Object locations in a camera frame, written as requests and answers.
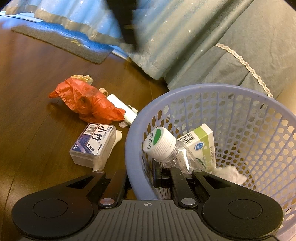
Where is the clear plastic bottle green label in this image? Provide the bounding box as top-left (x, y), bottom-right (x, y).
top-left (143, 127), bottom-right (215, 177)

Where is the grey-green starry curtain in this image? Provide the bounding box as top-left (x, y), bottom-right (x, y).
top-left (111, 0), bottom-right (257, 80)

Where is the lavender plastic mesh basket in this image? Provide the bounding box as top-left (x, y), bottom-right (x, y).
top-left (125, 84), bottom-right (296, 240)

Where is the grey-green bed skirt lace trim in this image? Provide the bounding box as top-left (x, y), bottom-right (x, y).
top-left (162, 6), bottom-right (296, 100)

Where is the white tissue roll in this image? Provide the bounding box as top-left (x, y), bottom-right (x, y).
top-left (107, 94), bottom-right (137, 128)

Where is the red plastic bag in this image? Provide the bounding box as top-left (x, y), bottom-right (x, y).
top-left (48, 77), bottom-right (127, 124)

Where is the beige paper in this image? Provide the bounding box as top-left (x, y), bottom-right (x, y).
top-left (70, 74), bottom-right (109, 96)

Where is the grey and blue door mat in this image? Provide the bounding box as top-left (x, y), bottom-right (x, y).
top-left (11, 22), bottom-right (114, 65)

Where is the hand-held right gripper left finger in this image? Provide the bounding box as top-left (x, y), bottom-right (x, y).
top-left (55, 170), bottom-right (128, 207)

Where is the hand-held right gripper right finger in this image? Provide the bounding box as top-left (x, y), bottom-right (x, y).
top-left (153, 161), bottom-right (241, 207)

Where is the white paper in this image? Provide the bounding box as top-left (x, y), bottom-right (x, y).
top-left (211, 165), bottom-right (248, 186)

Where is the clear plastic floss pick box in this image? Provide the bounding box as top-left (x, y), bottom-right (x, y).
top-left (69, 123), bottom-right (116, 167)

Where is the light blue sheer curtain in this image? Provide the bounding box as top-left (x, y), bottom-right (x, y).
top-left (0, 0), bottom-right (130, 50)

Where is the white medicine box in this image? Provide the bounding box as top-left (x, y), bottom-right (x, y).
top-left (177, 123), bottom-right (217, 173)

